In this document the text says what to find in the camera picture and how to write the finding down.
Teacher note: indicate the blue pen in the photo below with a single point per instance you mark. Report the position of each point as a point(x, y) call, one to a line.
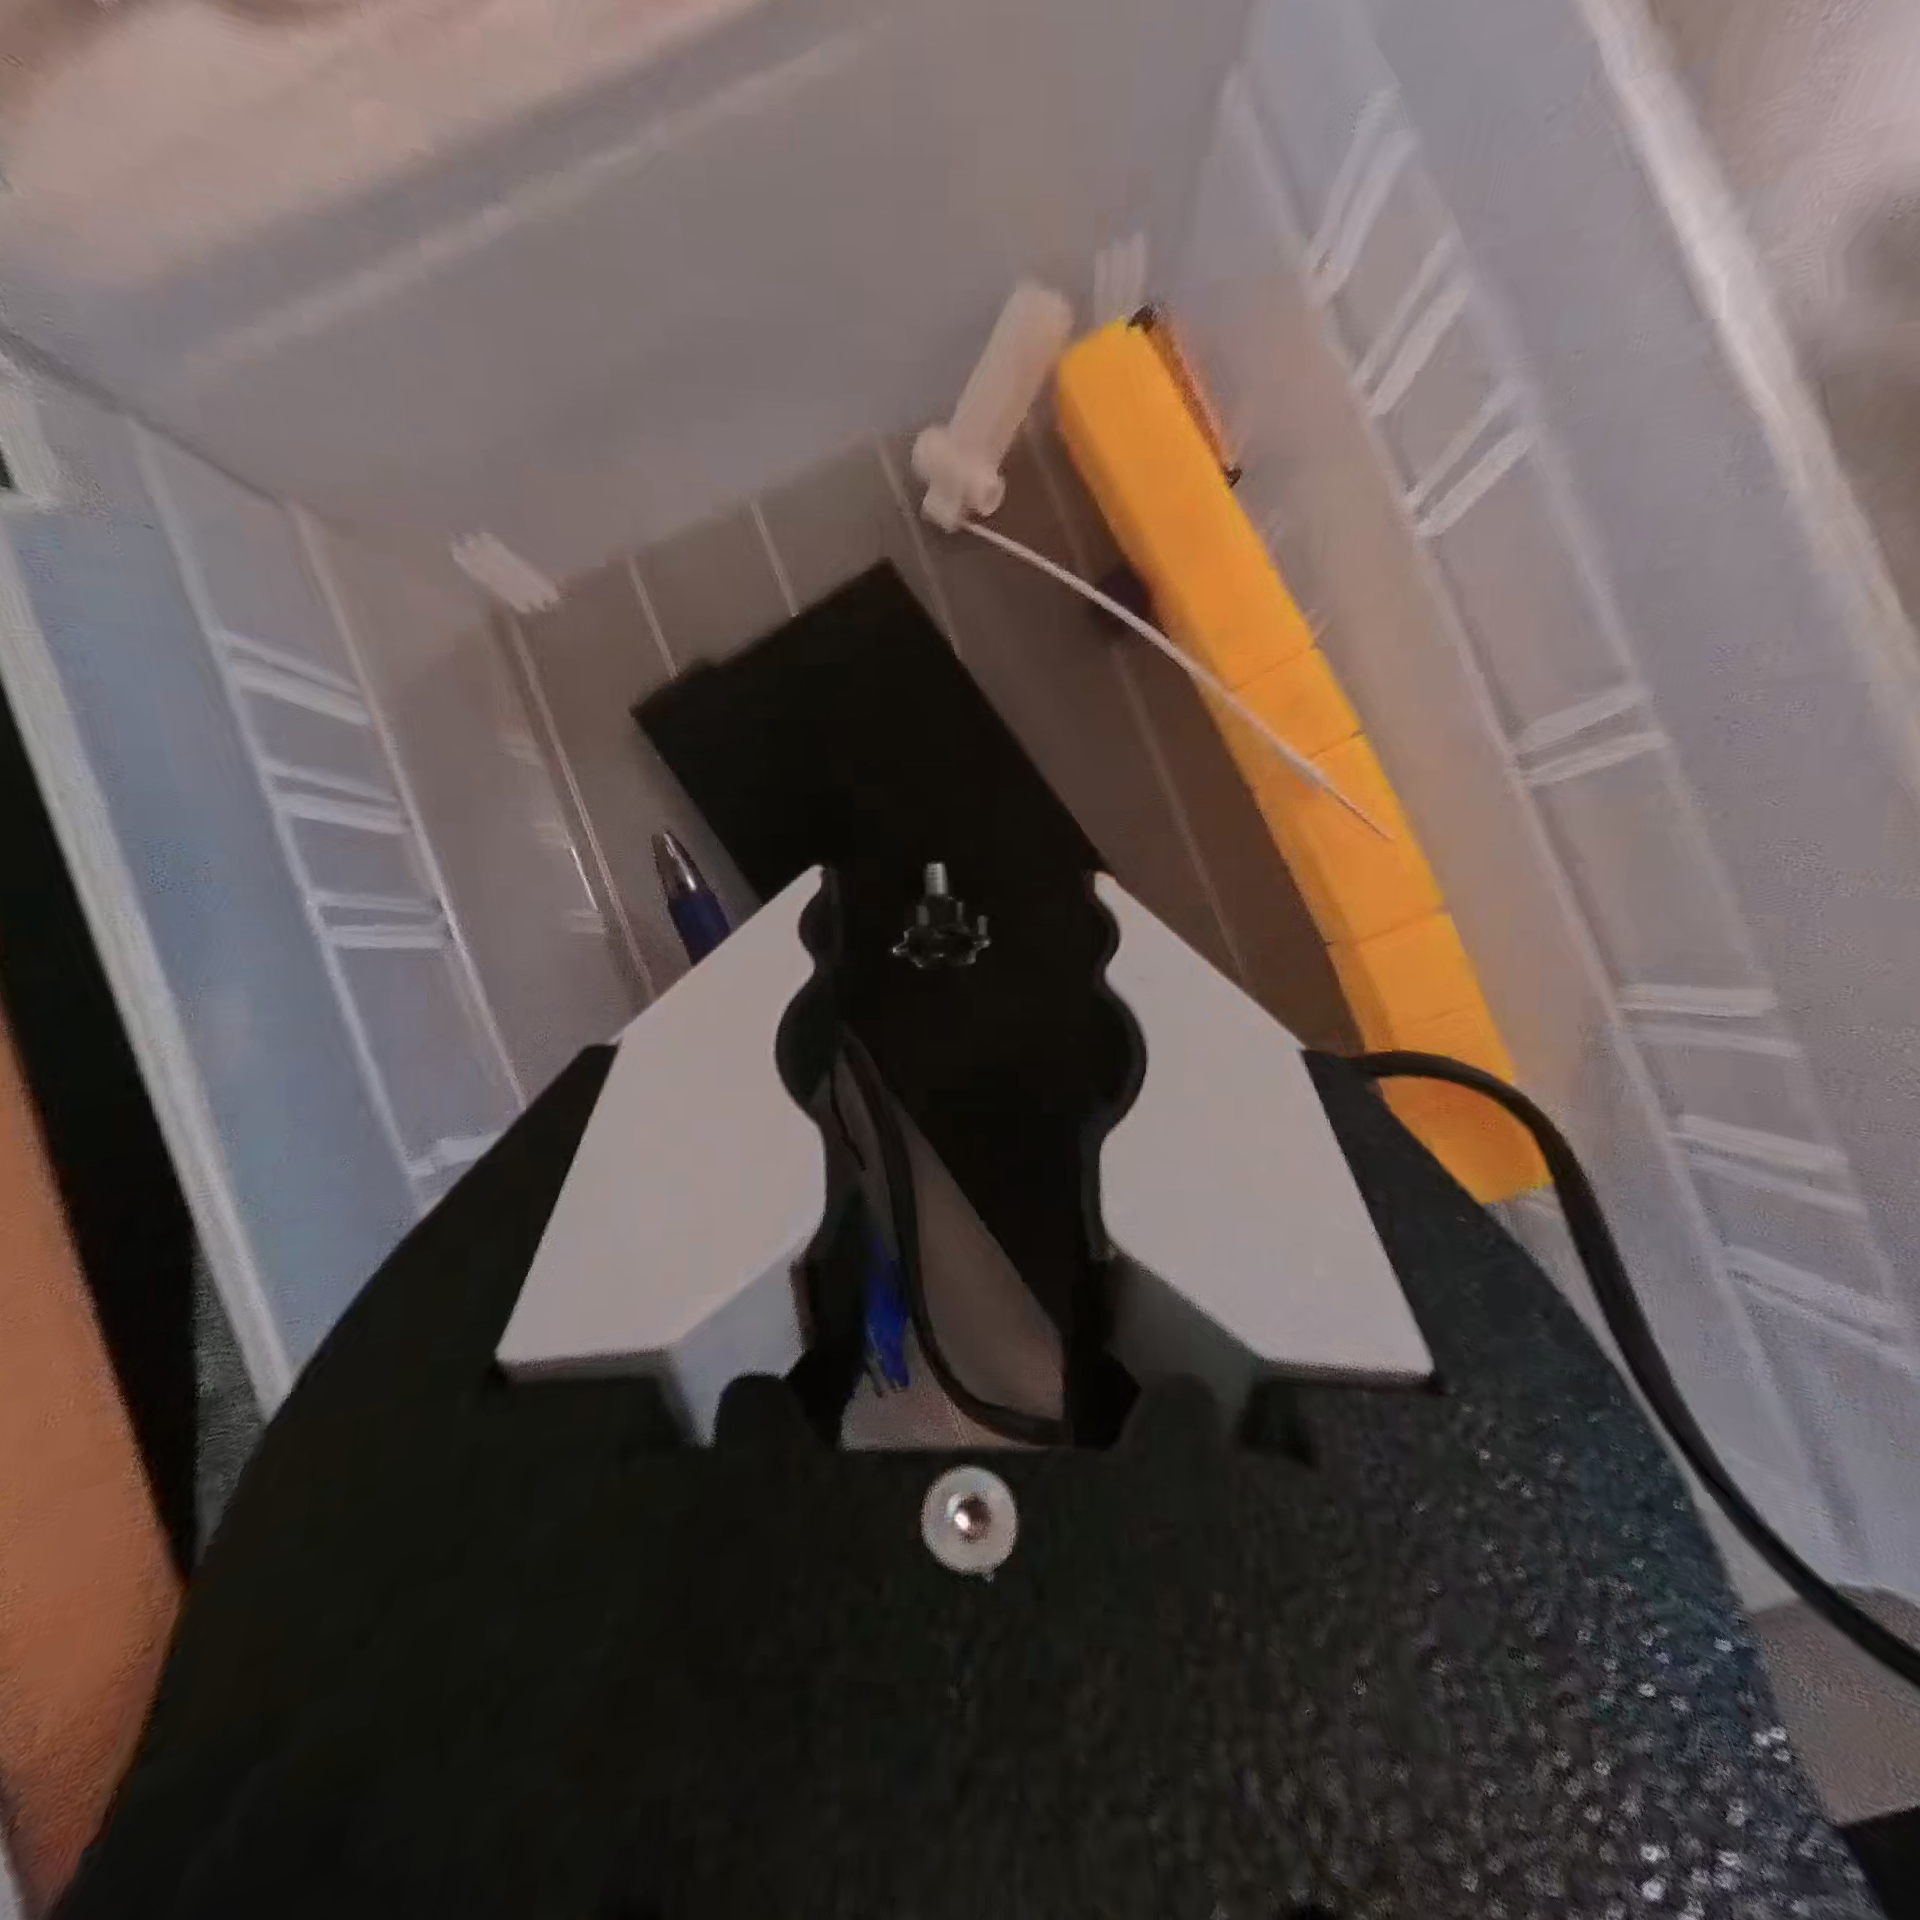
point(694, 904)

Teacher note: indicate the clear plastic storage bin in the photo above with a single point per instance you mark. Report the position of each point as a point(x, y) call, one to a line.
point(1574, 447)

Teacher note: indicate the black knob screw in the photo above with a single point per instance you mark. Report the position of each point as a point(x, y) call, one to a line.
point(944, 936)

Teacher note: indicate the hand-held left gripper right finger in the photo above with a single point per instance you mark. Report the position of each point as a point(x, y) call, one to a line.
point(1256, 1199)

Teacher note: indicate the yellow block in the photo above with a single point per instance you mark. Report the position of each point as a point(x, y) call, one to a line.
point(1277, 706)

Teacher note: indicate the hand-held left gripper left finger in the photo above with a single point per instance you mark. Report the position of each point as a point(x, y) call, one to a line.
point(673, 1199)

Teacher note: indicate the black plate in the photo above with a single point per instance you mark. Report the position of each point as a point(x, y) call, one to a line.
point(866, 718)

